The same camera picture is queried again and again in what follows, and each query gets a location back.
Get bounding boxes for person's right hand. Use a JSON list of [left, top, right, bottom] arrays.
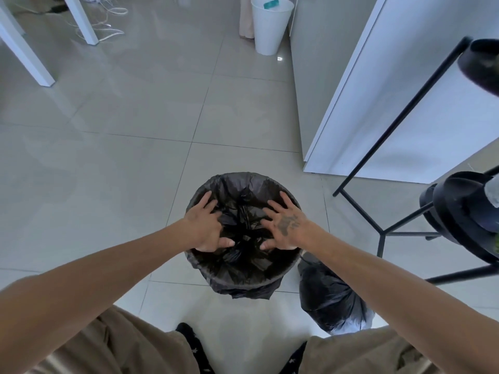
[[260, 191, 312, 252]]

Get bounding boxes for person's left hand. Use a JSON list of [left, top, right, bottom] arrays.
[[182, 190, 236, 253]]

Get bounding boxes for person's left forearm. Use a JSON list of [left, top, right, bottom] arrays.
[[0, 221, 195, 374]]

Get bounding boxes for person's right forearm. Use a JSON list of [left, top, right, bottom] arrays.
[[300, 221, 499, 374]]

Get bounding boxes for black star-patterned sock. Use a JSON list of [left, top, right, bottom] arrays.
[[175, 322, 215, 374], [279, 341, 309, 374]]

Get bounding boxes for beige trousers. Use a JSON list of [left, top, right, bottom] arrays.
[[27, 305, 441, 374]]

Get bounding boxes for black metal plant stand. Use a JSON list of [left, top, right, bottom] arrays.
[[332, 36, 499, 286]]

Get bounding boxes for small white waste bin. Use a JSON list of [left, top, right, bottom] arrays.
[[251, 0, 295, 56]]

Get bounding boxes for white table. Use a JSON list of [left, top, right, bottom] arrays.
[[0, 0, 99, 88]]

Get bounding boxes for white tangled cable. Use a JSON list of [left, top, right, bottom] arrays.
[[64, 0, 129, 43]]

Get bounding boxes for black floor cable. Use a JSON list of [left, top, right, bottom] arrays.
[[11, 2, 69, 15]]

